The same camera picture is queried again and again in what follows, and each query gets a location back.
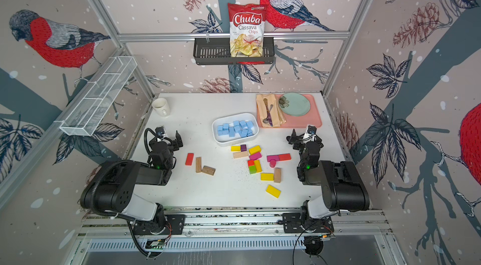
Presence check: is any yellow block top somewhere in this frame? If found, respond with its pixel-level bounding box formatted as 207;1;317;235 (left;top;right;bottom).
249;146;262;155

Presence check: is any yellow block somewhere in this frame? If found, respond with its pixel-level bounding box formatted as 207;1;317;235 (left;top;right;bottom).
249;146;262;155
260;173;274;181
266;185;281;199

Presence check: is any red block right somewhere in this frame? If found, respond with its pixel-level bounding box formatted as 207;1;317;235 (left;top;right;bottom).
278;154;292;161

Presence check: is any brown wooden block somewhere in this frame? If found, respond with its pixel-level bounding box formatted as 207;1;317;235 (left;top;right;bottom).
202;166;215;176

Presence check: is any pink plastic tray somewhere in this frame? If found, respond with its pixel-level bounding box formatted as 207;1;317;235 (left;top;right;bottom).
273;93;322;128

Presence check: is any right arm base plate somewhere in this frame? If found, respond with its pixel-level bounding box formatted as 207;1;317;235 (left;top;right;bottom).
277;212;334;234

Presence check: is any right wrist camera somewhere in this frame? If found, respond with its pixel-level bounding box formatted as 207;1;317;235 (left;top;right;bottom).
303;125;317;142

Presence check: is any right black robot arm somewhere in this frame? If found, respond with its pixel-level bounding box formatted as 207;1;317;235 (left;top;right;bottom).
286;127;370;231

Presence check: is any long wooden block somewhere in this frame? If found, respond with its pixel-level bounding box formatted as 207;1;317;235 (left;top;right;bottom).
195;157;202;173

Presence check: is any Chuba cassava chips bag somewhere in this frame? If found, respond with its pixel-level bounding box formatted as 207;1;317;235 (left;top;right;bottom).
227;3;267;58

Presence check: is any pale wooden flat block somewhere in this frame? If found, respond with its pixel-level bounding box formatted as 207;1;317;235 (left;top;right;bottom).
233;151;249;159

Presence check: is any yellow block middle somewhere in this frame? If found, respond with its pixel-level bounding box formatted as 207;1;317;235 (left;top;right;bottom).
260;173;274;181

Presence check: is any white wire wall basket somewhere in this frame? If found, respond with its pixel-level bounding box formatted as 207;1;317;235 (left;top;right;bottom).
60;56;137;136

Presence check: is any black wall basket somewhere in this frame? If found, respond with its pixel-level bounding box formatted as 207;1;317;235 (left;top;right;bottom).
193;37;275;65

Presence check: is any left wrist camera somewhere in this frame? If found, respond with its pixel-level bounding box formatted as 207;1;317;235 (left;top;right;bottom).
155;126;166;141

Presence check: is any red block left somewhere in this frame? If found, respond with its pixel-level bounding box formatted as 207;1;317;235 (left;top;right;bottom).
185;153;194;166

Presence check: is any red block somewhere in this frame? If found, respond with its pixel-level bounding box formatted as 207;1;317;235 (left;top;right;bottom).
185;153;194;166
278;154;292;161

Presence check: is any white ceramic mug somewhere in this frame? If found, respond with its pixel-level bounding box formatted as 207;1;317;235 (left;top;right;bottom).
152;98;170;118

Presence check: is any white ceramic serving dish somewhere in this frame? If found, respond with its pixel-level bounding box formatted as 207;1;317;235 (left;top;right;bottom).
212;113;260;147

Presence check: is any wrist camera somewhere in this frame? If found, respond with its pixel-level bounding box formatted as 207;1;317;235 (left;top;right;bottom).
155;126;166;141
303;125;317;142

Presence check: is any metal spoon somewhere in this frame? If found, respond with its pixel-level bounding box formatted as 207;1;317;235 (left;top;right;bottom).
263;98;273;127

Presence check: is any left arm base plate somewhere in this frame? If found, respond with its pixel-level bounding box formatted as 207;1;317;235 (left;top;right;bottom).
133;214;185;236

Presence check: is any green block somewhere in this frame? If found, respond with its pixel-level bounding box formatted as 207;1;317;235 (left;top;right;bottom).
249;166;257;174

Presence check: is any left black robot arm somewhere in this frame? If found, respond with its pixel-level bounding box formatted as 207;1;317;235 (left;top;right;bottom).
80;127;185;235

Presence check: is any wooden block right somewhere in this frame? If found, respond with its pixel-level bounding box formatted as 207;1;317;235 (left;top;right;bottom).
273;168;282;184

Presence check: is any yellow block front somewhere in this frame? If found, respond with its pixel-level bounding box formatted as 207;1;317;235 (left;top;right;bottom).
266;185;281;199

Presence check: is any beige cloth napkin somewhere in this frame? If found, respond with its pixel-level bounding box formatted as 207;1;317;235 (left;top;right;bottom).
256;93;286;128

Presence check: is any green ceramic plate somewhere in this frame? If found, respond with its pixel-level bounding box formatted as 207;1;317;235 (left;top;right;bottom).
278;92;311;117

